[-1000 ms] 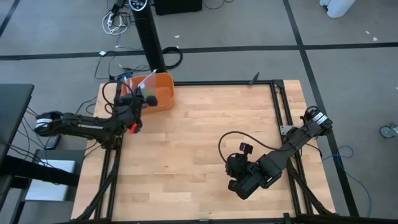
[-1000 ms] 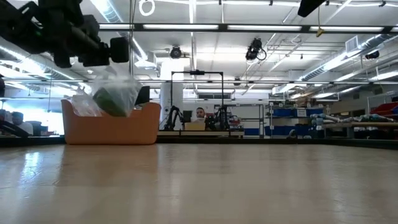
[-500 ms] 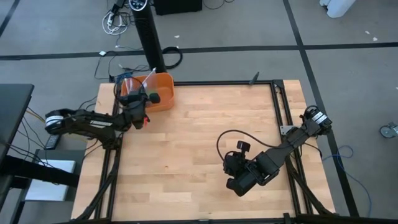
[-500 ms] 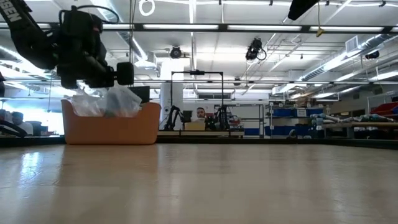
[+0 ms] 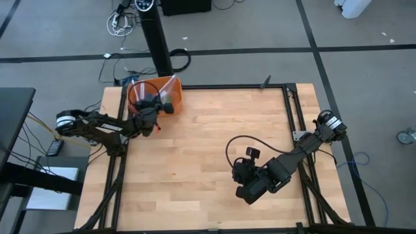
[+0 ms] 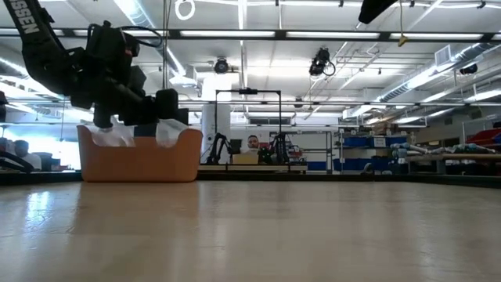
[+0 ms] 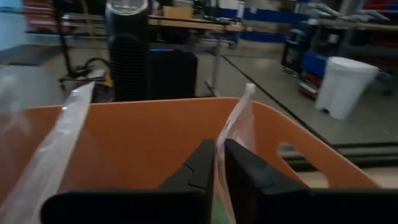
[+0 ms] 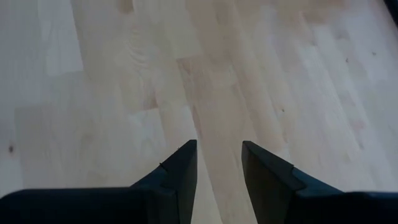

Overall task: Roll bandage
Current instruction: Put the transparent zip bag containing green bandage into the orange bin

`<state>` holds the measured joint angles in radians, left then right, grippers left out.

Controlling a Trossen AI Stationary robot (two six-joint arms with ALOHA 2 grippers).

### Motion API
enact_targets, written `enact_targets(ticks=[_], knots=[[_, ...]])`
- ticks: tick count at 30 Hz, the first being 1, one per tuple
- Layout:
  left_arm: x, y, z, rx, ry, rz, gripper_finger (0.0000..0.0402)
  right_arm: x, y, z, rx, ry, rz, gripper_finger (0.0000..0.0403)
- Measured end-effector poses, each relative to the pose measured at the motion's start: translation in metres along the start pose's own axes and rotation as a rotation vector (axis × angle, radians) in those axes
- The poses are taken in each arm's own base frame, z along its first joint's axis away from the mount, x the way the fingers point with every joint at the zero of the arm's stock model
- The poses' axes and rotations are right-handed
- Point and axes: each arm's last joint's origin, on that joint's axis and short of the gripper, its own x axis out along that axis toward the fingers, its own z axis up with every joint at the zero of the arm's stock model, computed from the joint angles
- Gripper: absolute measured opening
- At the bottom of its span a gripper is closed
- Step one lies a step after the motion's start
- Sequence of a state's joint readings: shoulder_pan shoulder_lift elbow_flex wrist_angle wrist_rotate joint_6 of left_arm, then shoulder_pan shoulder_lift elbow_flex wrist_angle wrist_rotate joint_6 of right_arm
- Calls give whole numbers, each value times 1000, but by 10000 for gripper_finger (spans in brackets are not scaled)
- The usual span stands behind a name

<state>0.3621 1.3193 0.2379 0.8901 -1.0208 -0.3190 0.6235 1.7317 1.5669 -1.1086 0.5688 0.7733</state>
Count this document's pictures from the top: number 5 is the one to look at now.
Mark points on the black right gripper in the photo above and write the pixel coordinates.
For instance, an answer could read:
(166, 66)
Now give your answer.
(255, 191)

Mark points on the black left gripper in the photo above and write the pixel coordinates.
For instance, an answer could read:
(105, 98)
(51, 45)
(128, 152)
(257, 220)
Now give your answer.
(148, 113)

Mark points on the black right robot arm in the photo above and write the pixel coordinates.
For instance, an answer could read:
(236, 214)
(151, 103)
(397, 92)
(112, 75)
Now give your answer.
(308, 144)

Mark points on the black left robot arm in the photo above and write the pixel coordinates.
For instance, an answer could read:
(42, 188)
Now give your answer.
(97, 125)

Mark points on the clear bag with pink stripe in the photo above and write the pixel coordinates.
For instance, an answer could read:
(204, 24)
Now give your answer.
(136, 91)

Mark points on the orange plastic bin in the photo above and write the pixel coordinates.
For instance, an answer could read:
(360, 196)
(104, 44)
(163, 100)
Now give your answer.
(178, 97)

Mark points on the silver mounting plate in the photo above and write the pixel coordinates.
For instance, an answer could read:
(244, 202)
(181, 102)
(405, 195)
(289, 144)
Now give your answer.
(299, 135)

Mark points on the black tower fan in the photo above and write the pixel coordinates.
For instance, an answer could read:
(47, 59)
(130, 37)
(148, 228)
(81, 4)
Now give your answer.
(156, 39)

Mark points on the black power adapter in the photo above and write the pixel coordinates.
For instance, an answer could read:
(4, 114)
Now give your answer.
(55, 148)

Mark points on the black box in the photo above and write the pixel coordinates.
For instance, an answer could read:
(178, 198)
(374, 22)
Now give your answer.
(185, 6)

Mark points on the black desk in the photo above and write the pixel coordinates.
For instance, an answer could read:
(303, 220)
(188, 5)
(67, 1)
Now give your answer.
(16, 107)

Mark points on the grey caster wheel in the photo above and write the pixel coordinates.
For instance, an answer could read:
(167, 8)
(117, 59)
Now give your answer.
(404, 137)

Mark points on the white plastic object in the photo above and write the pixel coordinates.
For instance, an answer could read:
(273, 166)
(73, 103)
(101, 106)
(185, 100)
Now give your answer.
(356, 8)

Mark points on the black pointed frame bracket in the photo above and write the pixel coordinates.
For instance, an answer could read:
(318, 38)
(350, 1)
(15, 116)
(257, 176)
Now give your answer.
(266, 82)

